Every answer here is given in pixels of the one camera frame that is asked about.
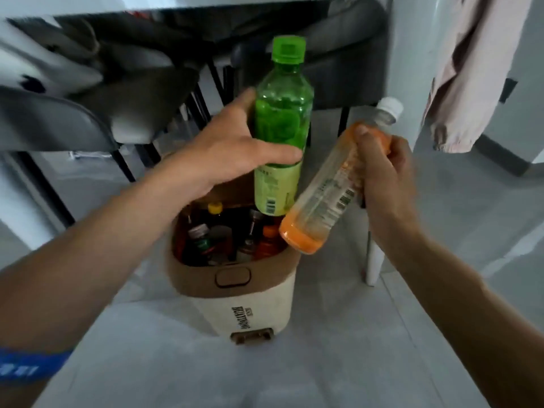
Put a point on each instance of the person's left hand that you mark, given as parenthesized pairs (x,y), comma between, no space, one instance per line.
(221,148)

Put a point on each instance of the person's right hand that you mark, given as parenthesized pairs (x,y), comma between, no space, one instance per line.
(389,186)

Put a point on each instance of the person's left thumb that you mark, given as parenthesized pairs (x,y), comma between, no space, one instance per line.
(278,158)

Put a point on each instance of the person's right thumb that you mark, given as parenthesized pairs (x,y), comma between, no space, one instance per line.
(367,146)

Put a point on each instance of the green plastic bottle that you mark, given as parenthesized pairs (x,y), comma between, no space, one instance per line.
(282,110)

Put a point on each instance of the orange label plastic bottle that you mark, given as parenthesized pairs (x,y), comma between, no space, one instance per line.
(323,199)

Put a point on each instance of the person's left forearm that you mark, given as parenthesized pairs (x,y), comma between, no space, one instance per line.
(85,259)

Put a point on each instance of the person's right forearm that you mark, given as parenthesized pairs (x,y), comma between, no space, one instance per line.
(459,310)

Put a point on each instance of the yellow cap bottle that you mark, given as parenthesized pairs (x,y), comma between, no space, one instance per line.
(215,209)

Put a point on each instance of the orange cap bottle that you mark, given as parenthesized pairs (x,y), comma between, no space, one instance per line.
(268,244)

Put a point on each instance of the clear empty bottle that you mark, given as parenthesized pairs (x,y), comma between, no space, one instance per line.
(247,247)

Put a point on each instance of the white table leg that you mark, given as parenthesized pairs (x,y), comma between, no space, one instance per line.
(410,59)

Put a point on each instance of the white cap dark bottle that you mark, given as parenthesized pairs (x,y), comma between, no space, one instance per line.
(199,242)

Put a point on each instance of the pink garment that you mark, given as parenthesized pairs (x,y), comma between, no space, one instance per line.
(471,67)

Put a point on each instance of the cream and brown trash bin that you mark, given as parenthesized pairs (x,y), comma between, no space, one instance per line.
(250,288)

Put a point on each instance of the white cloth with black spots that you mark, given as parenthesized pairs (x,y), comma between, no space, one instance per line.
(38,59)

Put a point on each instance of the blue wristband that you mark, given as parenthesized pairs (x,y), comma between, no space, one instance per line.
(29,365)

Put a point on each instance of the black wall socket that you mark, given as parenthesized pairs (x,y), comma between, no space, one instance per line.
(508,90)

